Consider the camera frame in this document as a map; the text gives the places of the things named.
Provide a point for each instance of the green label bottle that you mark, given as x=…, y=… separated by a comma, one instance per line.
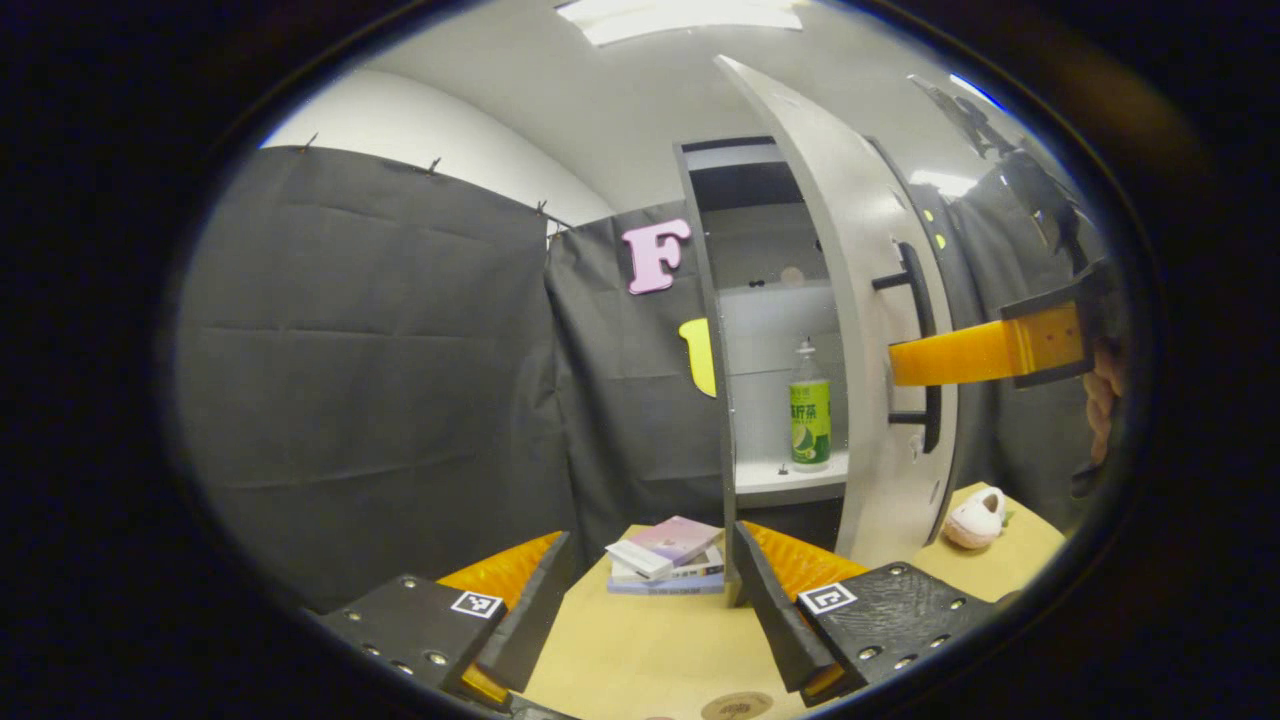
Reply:
x=810, y=425

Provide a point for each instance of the light grey cabinet door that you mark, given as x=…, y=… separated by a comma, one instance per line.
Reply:
x=850, y=200

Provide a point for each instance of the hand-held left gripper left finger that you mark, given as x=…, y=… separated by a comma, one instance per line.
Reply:
x=540, y=610

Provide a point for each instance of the white book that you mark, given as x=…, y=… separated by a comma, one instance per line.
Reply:
x=690, y=570

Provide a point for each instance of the large ceiling light panel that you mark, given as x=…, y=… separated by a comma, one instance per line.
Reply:
x=680, y=15

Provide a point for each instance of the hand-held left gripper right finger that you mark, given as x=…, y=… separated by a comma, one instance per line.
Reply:
x=770, y=610

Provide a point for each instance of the blue book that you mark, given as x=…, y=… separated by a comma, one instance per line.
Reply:
x=665, y=588

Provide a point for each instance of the black backdrop cloth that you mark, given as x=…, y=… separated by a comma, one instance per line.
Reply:
x=350, y=350

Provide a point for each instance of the pink cover book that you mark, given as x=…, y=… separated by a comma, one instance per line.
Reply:
x=675, y=538

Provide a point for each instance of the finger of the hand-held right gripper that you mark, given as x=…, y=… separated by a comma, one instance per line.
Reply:
x=950, y=358

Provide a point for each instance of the dark grey cabinet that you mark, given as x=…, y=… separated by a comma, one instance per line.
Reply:
x=718, y=400

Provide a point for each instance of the small ceiling light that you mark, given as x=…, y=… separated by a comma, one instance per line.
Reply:
x=942, y=183

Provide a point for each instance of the round brown coaster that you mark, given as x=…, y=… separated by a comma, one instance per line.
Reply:
x=738, y=707

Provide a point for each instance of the white cabinet shelf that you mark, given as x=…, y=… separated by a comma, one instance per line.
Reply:
x=790, y=478

